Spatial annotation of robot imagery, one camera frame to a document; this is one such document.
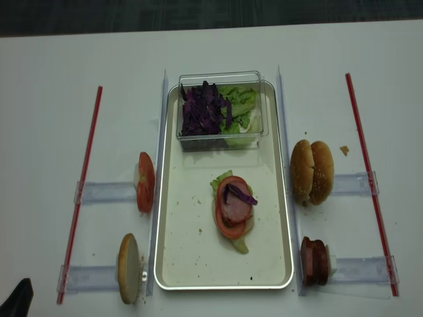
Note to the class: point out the sesame bun one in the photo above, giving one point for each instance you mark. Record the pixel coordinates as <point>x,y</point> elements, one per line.
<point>301,169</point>
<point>323,175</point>

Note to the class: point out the green lettuce in container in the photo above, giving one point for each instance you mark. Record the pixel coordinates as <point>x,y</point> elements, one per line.
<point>238,115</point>

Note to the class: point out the tomato slices on left rack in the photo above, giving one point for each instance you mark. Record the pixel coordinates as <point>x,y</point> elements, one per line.
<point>145,184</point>

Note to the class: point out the tomato slice on tray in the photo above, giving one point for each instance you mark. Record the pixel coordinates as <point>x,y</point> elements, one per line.
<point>222,184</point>

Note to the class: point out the lettuce leaf under stack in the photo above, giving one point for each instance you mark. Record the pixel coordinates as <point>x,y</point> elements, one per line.
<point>239,244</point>

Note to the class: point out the bread crumb piece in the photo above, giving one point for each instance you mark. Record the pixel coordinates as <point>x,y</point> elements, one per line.
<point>345,150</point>

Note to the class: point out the sliced meat patties on rack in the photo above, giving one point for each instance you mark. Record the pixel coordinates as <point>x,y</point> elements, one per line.
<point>315,262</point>

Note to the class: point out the purple cabbage piece on ham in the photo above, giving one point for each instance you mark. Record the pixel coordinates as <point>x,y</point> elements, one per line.
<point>230,188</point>

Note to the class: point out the clear plastic salad container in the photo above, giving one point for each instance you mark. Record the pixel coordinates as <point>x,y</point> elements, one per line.
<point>249,79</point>

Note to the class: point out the shredded purple cabbage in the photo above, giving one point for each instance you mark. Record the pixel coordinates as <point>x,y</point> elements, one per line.
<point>205,111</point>

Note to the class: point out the ham slice on tray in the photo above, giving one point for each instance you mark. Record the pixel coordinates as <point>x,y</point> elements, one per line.
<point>236,210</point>

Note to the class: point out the cream metal tray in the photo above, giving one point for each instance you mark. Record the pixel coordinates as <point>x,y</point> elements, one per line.
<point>190,252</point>

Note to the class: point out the upper left clear pusher track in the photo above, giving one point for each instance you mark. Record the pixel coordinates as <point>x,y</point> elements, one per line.
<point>104,192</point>

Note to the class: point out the clear pusher track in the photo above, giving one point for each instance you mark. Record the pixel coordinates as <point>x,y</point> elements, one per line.
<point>361,183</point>
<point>79,278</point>
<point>377,270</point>
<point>104,192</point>

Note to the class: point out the bun bottom half on rack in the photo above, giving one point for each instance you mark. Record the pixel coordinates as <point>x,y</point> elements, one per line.
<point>128,269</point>

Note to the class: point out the upper right clear pusher track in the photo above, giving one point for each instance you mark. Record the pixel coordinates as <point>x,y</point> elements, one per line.
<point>361,183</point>

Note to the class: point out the lower left clear pusher track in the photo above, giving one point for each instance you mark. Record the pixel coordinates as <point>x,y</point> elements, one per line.
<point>79,278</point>

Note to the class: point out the lower right clear pusher track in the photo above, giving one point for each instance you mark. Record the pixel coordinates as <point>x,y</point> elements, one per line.
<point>377,270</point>

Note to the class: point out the black object at corner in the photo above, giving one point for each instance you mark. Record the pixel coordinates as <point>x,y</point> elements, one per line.
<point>18,302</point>

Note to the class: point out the left red rail strip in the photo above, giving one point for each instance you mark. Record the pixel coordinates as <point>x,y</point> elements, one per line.
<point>67,260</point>

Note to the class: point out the red rail strip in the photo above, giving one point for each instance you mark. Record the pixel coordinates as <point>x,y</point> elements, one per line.
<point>376,205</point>
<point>67,260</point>

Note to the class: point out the right red rail strip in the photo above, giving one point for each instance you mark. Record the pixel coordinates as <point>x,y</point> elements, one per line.
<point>376,205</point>

